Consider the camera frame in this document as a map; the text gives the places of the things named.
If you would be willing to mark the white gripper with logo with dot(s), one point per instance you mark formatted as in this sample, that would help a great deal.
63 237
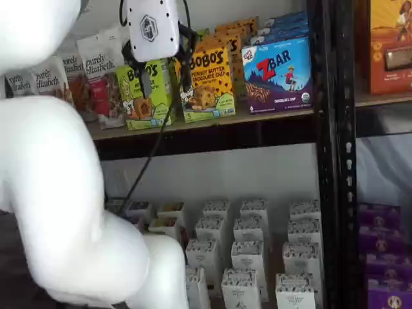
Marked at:
151 29

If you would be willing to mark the orange Bobo's peanut butter box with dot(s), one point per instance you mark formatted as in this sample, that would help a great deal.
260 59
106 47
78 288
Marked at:
231 30
244 22
236 58
209 96

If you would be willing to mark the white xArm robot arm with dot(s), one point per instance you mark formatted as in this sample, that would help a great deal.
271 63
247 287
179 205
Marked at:
48 177

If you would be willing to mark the green Bobo's apple pie box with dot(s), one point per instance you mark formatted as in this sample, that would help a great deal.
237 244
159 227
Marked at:
135 112
202 35

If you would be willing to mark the blue Zbar chocolate chip box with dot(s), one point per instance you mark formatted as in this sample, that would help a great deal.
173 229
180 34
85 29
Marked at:
283 25
286 17
277 80
280 33

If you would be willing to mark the white printed carton box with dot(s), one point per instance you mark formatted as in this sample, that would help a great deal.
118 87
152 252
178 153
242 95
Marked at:
302 260
304 210
254 210
296 293
202 257
304 231
251 231
241 289
248 257
210 229
216 210
198 289

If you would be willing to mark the black metal shelf rack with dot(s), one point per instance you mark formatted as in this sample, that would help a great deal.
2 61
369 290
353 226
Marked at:
325 193
346 96

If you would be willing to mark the large orange illustrated box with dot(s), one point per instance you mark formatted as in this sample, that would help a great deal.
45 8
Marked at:
386 38

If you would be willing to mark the purple snack box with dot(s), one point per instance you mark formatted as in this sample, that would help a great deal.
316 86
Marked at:
381 241
389 268
380 215
392 297

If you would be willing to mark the white carton with colourful print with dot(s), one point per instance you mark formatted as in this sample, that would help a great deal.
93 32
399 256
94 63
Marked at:
139 209
164 227
170 210

